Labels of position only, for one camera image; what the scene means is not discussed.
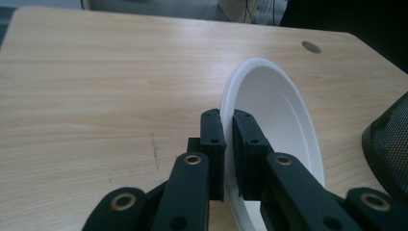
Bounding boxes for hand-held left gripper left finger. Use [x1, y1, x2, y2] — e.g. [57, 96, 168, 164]
[150, 108, 228, 231]

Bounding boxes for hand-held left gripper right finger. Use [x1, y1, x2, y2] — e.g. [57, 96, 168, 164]
[232, 108, 364, 231]

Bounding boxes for black mesh trash bin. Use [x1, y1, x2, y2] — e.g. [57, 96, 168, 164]
[361, 90, 408, 207]

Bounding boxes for grey round table cap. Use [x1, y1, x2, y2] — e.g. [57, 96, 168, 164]
[300, 39, 322, 55]

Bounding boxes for black hanging cables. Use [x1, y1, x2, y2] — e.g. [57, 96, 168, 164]
[242, 0, 258, 24]

